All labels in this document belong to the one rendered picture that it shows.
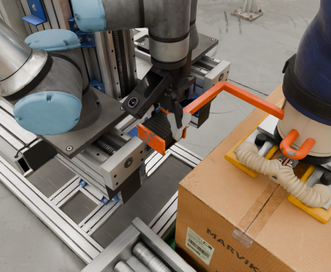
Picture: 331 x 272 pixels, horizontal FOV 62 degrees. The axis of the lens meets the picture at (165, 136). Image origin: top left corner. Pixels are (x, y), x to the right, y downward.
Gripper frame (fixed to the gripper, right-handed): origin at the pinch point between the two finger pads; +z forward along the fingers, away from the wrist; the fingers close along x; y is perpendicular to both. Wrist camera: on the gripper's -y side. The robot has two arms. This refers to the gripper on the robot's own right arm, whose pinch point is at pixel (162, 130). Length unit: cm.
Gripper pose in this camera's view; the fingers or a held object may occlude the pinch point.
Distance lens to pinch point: 67.4
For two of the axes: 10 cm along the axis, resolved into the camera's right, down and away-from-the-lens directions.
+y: 6.9, -5.4, 4.9
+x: -7.3, -5.0, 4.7
